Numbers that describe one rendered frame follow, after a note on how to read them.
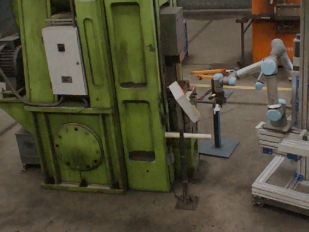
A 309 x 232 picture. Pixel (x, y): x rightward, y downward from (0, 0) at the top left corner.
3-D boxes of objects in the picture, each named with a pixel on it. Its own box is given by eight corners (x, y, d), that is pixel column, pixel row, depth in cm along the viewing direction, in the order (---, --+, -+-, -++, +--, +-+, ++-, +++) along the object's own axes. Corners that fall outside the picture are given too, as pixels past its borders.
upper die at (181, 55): (184, 57, 459) (184, 48, 456) (180, 63, 441) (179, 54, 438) (145, 57, 470) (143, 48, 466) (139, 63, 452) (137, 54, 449)
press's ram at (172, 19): (187, 44, 468) (184, 5, 453) (178, 55, 433) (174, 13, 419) (148, 44, 479) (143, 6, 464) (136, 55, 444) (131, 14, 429)
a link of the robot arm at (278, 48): (288, 48, 419) (262, 92, 438) (286, 45, 429) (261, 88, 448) (276, 43, 418) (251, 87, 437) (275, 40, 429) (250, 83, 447)
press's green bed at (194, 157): (200, 161, 517) (198, 123, 500) (194, 179, 484) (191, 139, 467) (153, 157, 531) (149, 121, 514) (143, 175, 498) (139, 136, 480)
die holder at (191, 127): (198, 122, 500) (195, 84, 484) (191, 139, 466) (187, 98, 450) (149, 121, 514) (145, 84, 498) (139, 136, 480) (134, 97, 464)
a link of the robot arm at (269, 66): (285, 116, 394) (278, 55, 376) (280, 123, 381) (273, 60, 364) (271, 116, 399) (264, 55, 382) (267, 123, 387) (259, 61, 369)
